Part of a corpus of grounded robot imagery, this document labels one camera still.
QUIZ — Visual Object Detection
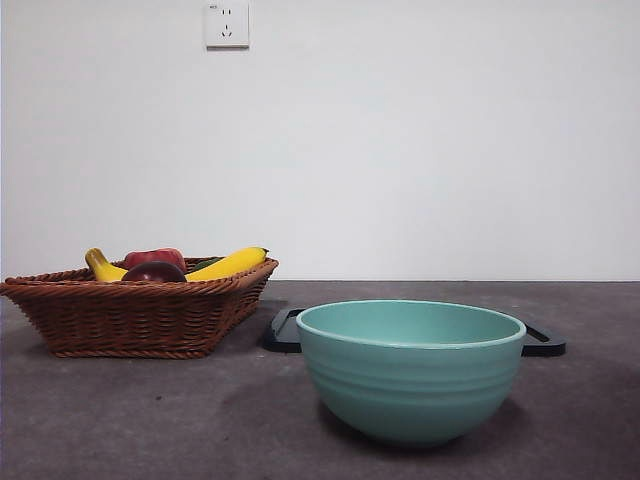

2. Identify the dark purple plum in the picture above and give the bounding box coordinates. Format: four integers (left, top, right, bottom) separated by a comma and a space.
121, 260, 187, 283

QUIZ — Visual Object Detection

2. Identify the teal ceramic bowl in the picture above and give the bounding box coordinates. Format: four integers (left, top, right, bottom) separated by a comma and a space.
295, 298, 528, 447

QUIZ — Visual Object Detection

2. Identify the yellow banana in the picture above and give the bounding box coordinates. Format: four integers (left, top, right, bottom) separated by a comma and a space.
83, 245, 270, 283

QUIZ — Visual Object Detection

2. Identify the black rectangular tray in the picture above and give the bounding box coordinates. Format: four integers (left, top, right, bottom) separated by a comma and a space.
262, 307, 568, 357

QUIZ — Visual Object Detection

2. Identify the red apple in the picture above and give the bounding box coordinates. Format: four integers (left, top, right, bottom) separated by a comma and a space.
123, 248, 185, 274

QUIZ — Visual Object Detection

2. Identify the brown wicker basket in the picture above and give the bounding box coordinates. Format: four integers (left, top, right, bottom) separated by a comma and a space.
0, 257, 280, 359

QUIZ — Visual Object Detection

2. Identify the white wall power socket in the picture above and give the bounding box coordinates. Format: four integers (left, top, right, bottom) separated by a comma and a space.
205, 1, 250, 50

